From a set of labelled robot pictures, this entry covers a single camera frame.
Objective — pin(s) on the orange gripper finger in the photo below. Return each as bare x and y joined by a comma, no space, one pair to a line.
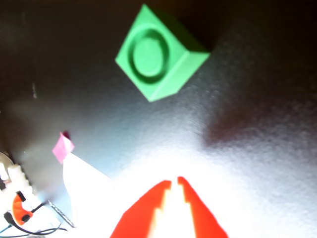
200,213
138,218

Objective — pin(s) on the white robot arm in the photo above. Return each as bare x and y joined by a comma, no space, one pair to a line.
18,178

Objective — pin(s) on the white numbered grid paper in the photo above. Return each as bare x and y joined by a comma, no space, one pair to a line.
84,183

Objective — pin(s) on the pink tape strip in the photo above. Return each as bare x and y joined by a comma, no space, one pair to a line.
62,148

